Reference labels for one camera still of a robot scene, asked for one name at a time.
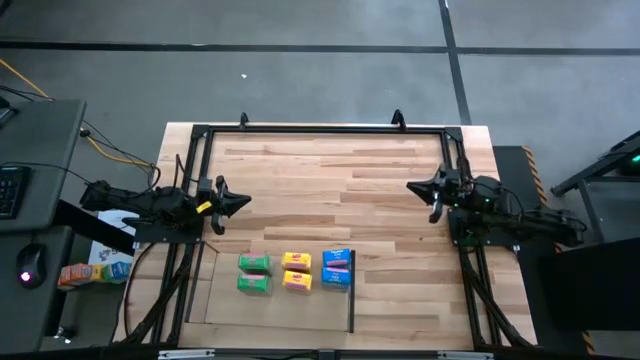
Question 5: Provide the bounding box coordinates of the colourful cereal multipack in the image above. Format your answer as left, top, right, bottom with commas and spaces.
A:
57, 260, 133, 292

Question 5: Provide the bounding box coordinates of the black metal stand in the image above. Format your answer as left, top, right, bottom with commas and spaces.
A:
549, 130, 640, 246

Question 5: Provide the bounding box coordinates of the green Apple Jacks cereal box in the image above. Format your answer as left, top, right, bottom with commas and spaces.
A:
237, 251, 274, 276
235, 272, 274, 297

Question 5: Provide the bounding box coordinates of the black computer mouse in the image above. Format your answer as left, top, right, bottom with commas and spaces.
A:
15, 243, 49, 290

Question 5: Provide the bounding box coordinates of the large black panel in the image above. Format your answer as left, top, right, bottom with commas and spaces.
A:
517, 234, 640, 334

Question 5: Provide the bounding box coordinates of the white printed sheet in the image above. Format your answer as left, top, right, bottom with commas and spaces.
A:
88, 209, 137, 266

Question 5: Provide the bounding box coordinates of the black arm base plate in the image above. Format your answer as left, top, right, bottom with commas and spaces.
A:
133, 219, 207, 245
448, 207, 521, 247

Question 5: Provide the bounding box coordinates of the black mat with hazard stripe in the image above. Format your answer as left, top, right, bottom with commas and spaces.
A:
492, 144, 596, 354

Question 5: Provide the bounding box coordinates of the yellow cable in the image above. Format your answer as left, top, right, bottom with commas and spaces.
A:
0, 57, 154, 169

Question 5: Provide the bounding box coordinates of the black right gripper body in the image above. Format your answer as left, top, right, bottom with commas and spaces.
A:
428, 164, 471, 225

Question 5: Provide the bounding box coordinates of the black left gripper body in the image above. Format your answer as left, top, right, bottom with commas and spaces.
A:
197, 174, 229, 236

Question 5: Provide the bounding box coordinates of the black keyboard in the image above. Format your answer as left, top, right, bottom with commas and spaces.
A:
0, 165, 31, 221

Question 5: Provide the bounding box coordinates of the grey desk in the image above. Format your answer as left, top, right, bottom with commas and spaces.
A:
0, 98, 87, 354

